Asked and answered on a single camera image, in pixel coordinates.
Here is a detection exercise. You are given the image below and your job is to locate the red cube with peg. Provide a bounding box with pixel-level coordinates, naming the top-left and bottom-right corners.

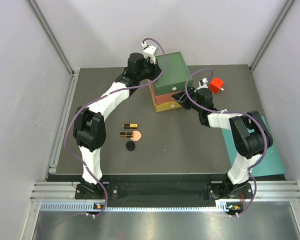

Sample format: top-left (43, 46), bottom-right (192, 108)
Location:
top-left (209, 77), bottom-right (225, 94)

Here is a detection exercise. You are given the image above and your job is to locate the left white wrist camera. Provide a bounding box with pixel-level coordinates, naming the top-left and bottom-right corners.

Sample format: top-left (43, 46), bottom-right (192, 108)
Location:
top-left (141, 42), bottom-right (158, 64)

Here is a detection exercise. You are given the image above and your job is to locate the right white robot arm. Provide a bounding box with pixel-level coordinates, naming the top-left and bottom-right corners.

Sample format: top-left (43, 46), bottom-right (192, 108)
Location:
top-left (172, 86), bottom-right (273, 199)

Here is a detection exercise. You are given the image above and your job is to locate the teal mat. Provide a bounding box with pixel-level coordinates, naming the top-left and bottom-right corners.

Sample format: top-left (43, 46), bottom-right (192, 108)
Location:
top-left (222, 129), bottom-right (286, 178)

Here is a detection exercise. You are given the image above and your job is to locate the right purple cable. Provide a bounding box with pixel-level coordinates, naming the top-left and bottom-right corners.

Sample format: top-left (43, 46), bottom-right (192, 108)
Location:
top-left (184, 69), bottom-right (272, 217)

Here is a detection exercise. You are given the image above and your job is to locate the upper gold black lipstick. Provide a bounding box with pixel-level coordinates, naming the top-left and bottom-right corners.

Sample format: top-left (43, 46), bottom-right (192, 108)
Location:
top-left (123, 123), bottom-right (138, 129)

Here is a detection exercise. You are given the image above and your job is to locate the lower gold black lipstick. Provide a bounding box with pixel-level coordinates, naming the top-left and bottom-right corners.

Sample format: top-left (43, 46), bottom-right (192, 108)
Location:
top-left (119, 131), bottom-right (135, 138)

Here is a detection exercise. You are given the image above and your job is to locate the gold black lipstick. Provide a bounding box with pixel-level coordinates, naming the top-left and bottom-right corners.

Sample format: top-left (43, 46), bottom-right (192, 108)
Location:
top-left (119, 131), bottom-right (135, 138)
top-left (123, 123), bottom-right (138, 129)

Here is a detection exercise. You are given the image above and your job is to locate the grey slotted cable duct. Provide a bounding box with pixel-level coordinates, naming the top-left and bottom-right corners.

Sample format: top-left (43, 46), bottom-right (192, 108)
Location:
top-left (40, 201), bottom-right (230, 212)

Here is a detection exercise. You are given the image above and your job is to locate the black round compact jar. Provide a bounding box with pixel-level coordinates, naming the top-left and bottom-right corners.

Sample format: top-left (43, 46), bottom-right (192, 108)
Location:
top-left (125, 141), bottom-right (136, 152)

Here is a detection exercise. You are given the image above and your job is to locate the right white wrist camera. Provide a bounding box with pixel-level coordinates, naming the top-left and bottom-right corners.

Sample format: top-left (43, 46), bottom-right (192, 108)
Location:
top-left (197, 78), bottom-right (209, 90)

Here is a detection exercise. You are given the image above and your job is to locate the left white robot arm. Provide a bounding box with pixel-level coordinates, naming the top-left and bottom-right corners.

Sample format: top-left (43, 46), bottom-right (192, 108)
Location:
top-left (73, 52), bottom-right (162, 199)

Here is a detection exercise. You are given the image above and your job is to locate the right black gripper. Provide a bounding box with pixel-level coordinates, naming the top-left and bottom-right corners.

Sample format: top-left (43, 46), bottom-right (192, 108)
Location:
top-left (172, 86), bottom-right (204, 113)

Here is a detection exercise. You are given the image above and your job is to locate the purple cable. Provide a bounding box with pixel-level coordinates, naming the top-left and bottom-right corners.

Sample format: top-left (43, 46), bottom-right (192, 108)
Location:
top-left (184, 69), bottom-right (272, 217)
top-left (63, 37), bottom-right (167, 218)

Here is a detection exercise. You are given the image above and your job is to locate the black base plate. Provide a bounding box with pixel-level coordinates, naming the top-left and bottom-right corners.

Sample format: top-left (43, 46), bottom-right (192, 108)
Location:
top-left (75, 180), bottom-right (252, 204)

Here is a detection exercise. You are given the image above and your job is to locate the yellow drawer box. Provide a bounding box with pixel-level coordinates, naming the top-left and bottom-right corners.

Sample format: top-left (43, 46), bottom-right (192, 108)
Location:
top-left (149, 86), bottom-right (183, 113)

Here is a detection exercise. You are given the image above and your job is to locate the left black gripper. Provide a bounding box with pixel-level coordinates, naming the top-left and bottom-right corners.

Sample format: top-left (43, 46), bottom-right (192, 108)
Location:
top-left (136, 57), bottom-right (162, 82)

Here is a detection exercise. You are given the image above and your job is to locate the pink makeup sponge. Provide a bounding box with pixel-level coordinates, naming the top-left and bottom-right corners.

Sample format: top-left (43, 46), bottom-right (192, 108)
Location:
top-left (130, 130), bottom-right (142, 142)

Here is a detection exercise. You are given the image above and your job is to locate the green drawer box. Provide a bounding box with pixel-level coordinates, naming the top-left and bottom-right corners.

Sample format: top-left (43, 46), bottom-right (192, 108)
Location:
top-left (153, 51), bottom-right (191, 96)

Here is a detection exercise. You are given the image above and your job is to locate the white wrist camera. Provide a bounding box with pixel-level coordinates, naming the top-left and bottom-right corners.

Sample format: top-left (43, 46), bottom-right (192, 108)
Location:
top-left (141, 42), bottom-right (158, 64)
top-left (197, 78), bottom-right (209, 90)

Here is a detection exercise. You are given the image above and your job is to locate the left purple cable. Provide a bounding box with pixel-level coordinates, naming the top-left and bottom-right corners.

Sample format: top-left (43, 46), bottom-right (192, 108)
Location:
top-left (63, 37), bottom-right (167, 218)

